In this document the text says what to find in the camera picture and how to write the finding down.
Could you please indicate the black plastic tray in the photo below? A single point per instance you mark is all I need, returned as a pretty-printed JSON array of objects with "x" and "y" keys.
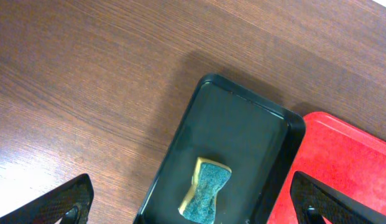
[{"x": 230, "y": 124}]

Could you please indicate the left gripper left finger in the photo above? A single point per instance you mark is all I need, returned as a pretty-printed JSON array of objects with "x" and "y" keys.
[{"x": 68, "y": 203}]

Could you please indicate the green yellow sponge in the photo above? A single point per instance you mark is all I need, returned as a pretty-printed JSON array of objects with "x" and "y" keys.
[{"x": 199, "y": 204}]

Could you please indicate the red plastic tray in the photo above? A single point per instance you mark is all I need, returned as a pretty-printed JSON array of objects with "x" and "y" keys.
[{"x": 340, "y": 156}]

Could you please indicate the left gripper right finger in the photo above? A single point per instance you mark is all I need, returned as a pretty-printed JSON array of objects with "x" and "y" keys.
[{"x": 316, "y": 202}]

